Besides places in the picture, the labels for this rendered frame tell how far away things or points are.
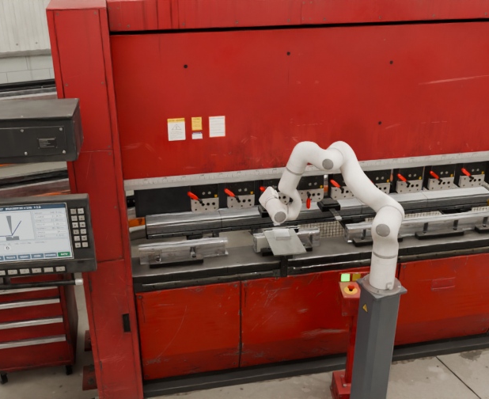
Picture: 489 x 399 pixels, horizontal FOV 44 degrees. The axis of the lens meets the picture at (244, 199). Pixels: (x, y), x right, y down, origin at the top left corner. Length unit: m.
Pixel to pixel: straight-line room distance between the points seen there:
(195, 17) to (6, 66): 4.39
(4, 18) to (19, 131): 4.60
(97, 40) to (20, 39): 4.34
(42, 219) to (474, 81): 2.36
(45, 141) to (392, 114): 1.85
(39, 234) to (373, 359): 1.74
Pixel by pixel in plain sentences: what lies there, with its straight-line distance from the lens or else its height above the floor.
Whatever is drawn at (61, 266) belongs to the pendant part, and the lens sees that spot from 2.74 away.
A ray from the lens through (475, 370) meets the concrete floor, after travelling 4.30.
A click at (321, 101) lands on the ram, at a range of 3.25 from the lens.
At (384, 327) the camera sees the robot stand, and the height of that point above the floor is 0.80.
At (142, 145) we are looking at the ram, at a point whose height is 1.59.
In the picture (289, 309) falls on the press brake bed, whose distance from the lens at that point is 3.66.
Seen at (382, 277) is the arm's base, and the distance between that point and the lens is 3.00.
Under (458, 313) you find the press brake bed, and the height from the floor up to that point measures 0.33.
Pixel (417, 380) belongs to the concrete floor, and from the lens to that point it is 4.11.
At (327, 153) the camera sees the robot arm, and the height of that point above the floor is 1.68.
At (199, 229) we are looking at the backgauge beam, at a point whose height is 0.91.
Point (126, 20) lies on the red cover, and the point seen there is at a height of 2.21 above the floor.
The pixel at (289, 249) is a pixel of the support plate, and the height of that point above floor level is 1.00.
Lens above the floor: 2.67
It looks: 26 degrees down
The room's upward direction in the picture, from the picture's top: straight up
